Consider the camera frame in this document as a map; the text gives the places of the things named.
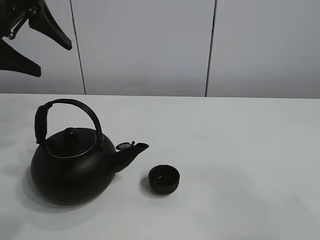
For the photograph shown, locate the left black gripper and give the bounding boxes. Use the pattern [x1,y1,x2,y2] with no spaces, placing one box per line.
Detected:
[0,0,72,77]

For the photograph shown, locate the black round teapot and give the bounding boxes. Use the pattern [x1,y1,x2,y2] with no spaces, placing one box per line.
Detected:
[30,98,149,206]

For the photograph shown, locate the small black teacup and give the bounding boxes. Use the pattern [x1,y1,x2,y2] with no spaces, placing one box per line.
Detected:
[148,164,180,195]

